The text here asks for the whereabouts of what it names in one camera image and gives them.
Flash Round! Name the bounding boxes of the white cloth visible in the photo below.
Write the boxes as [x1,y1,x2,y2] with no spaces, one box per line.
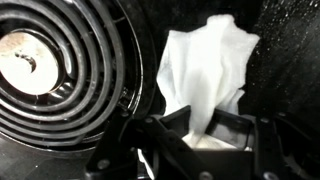
[137,13,261,180]

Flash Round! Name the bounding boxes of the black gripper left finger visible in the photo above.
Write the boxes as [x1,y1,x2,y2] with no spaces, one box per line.
[84,105,209,180]

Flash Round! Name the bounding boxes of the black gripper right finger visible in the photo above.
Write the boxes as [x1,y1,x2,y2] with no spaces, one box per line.
[207,109,292,180]

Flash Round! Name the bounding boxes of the large black coil burner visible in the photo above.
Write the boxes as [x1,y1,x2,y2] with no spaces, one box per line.
[0,0,149,152]

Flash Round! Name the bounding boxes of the black electric stove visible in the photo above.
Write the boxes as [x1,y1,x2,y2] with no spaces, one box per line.
[0,0,320,180]

